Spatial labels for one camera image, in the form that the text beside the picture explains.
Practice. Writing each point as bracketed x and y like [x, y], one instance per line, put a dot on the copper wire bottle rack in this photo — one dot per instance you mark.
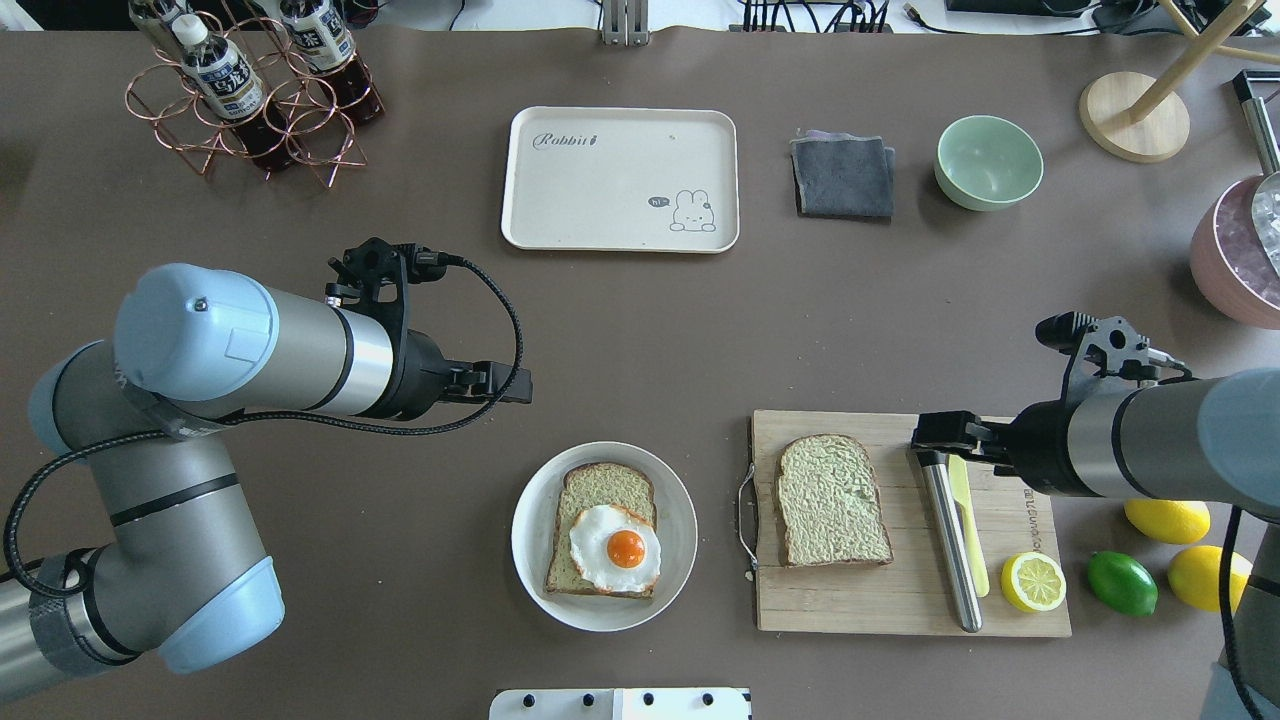
[283, 87]

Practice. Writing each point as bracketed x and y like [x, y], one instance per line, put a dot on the yellow lemon near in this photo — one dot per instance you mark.
[1194, 577]

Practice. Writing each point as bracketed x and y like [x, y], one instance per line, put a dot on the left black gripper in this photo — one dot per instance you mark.
[420, 375]

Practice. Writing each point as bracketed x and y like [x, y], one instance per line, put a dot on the green ceramic bowl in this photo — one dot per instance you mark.
[985, 163]

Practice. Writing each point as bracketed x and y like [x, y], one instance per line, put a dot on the aluminium frame post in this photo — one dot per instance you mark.
[625, 23]

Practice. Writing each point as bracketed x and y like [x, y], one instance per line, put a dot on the yellow lemon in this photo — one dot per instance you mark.
[1169, 522]
[1194, 577]

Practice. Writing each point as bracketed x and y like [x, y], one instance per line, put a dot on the cream rabbit tray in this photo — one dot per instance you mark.
[621, 179]

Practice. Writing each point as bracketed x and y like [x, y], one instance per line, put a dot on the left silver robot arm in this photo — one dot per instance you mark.
[194, 352]

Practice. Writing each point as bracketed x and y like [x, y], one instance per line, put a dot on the tea bottle middle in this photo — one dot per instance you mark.
[322, 37]

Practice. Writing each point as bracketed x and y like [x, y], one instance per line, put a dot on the wooden mug tree stand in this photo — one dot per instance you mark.
[1139, 118]

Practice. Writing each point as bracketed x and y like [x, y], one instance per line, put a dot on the bread slice under egg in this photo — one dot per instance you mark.
[586, 486]

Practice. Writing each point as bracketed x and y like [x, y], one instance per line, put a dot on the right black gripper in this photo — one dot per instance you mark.
[1035, 447]

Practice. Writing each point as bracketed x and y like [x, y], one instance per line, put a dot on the pink bowl of ice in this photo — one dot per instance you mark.
[1228, 261]

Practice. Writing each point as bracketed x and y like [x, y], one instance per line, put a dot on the bread slice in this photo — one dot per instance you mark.
[586, 486]
[830, 504]

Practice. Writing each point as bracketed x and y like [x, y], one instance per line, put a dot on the white round plate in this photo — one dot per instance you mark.
[535, 523]

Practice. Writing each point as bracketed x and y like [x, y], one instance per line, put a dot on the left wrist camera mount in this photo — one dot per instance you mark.
[385, 270]

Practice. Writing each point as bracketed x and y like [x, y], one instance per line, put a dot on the yellow plastic knife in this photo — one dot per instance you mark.
[975, 558]

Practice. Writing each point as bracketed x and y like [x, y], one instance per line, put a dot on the green lime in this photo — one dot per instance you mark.
[1122, 583]

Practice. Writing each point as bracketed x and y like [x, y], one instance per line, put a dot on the halved lemon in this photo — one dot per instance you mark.
[1033, 582]

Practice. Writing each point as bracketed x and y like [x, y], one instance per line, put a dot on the fried egg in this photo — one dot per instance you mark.
[615, 550]

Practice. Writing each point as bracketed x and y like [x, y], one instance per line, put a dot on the metal ice scoop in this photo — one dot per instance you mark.
[1264, 202]

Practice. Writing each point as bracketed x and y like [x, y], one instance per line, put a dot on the tea bottle back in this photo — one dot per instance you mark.
[154, 19]

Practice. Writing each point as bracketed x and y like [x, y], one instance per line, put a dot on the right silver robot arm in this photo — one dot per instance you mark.
[1215, 440]

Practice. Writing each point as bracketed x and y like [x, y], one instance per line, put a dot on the tea bottle front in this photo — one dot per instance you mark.
[235, 92]

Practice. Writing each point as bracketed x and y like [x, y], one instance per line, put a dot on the steel muddler black tip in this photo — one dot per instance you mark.
[938, 483]

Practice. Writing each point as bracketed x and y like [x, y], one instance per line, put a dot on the grey folded cloth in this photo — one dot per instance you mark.
[838, 175]

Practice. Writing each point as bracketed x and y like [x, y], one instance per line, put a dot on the wooden cutting board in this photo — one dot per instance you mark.
[910, 596]

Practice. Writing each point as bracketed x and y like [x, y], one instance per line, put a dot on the yellow lemon far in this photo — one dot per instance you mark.
[1169, 522]

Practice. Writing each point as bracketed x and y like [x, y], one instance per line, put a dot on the tea bottle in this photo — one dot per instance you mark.
[154, 19]
[235, 92]
[322, 37]

